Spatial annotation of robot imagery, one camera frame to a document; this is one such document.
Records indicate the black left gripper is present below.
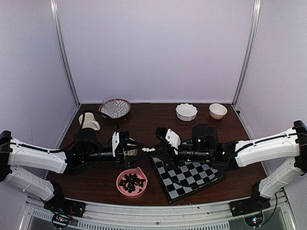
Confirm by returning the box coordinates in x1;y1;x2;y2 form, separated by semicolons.
83;138;147;171

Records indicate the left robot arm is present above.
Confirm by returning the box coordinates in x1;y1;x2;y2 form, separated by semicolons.
0;128;143;213

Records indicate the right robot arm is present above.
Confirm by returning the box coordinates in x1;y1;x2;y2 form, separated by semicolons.
142;120;307;212

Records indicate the black chess pieces pile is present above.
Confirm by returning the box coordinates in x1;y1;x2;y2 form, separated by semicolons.
119;173;145;193

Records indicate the cream bowl with spout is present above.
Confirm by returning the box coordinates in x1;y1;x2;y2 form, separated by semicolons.
123;143;138;156

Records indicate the black and white chessboard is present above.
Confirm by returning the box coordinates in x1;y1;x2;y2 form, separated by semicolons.
148;154;226;204

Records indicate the pink bowl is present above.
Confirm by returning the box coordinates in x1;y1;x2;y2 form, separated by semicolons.
116;167;148;198

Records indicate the white scalloped bowl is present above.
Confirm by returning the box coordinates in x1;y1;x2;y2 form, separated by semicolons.
175;103;198;122

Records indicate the patterned saucer plate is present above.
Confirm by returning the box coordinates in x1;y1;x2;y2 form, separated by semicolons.
98;98;131;119

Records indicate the white textured ceramic mug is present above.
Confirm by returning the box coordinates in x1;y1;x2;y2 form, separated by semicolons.
82;113;100;131

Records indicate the clear glass tumbler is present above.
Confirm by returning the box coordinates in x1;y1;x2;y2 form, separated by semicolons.
103;96;116;116

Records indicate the small cream bowl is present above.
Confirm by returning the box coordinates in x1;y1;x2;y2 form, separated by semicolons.
209;103;228;120

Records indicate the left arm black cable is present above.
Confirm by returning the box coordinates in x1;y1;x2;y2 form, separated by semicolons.
79;110;120;135

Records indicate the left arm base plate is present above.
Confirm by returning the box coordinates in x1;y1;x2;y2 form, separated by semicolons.
42;197;86;218

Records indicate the aluminium front rail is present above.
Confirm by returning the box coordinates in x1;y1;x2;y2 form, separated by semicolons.
17;190;298;230

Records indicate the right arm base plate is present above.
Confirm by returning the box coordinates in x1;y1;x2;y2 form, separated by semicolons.
229;196;271;217

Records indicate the aluminium frame post left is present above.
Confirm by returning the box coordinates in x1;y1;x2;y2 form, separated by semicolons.
50;0;81;107

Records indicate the aluminium frame post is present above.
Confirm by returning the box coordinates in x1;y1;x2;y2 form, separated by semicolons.
50;0;81;107
232;0;261;107

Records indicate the aluminium frame post right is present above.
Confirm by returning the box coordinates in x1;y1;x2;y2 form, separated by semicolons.
232;0;261;107

